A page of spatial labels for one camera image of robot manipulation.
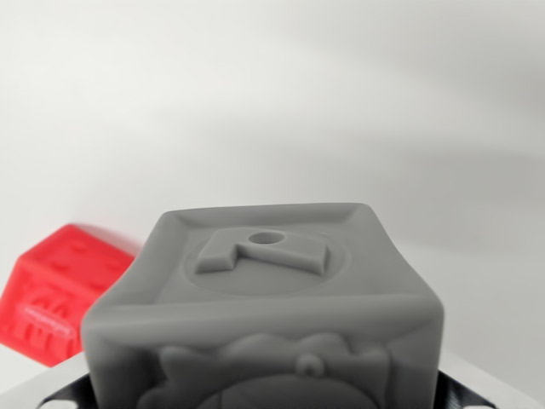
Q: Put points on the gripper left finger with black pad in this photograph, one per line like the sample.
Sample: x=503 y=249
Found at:
x=55 y=389

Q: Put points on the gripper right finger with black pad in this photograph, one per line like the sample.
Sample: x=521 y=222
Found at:
x=472 y=389

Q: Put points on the grey embossed rubber cube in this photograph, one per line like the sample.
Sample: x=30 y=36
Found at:
x=264 y=324

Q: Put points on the red embossed rubber cube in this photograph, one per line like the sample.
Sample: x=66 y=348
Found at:
x=51 y=289

